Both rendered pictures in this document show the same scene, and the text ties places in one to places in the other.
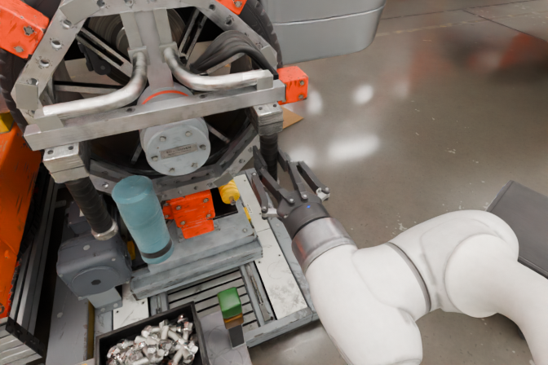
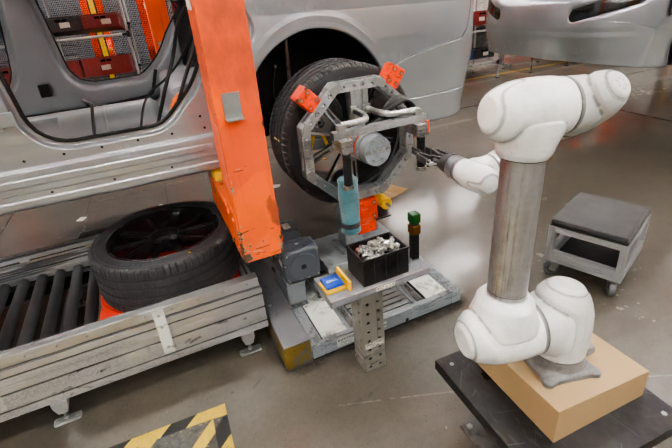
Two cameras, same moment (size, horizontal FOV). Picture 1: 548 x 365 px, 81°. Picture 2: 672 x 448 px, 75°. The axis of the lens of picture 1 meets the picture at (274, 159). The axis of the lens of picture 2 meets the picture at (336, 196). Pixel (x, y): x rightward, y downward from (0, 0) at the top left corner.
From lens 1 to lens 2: 1.29 m
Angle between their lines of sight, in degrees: 16
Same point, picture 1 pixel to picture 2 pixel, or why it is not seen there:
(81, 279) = (297, 261)
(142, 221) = (353, 197)
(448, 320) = not seen: hidden behind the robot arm
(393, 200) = not seen: hidden behind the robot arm
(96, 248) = (303, 243)
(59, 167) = (345, 146)
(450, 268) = not seen: hidden behind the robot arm
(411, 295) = (492, 162)
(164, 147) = (372, 148)
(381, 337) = (483, 170)
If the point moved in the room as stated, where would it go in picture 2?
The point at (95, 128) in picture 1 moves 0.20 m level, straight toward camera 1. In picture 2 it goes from (355, 131) to (392, 142)
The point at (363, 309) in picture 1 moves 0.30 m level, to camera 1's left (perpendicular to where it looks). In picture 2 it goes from (476, 166) to (389, 174)
